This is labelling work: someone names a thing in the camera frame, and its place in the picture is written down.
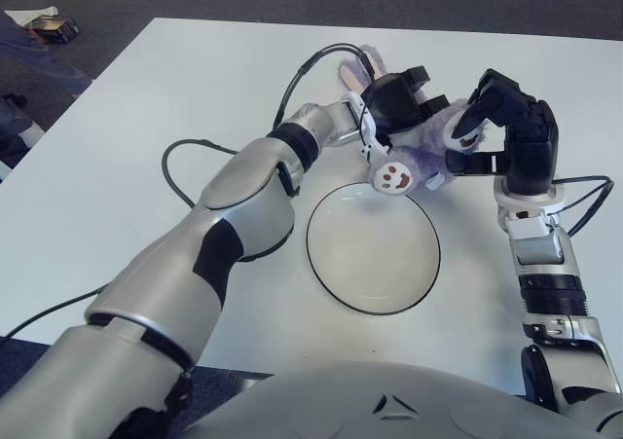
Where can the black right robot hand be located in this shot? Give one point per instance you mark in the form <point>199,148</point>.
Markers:
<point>530,152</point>

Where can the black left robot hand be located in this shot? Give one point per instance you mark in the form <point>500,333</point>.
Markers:
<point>394,103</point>

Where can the grey robot torso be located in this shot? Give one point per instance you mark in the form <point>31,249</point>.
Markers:
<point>389,410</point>

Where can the person in blue trousers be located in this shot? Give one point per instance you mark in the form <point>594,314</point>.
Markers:
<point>39,64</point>

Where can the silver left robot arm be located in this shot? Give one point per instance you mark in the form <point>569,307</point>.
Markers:
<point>243,200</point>

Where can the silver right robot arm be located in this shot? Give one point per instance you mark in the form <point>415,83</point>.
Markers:
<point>540,254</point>

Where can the black and brown box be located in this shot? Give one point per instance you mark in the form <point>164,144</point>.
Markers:
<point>56,29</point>

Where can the purple plush bunny doll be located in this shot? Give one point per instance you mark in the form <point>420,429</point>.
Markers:
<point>423,161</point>

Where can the white plate with black rim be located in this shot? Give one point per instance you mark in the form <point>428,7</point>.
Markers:
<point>375,259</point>

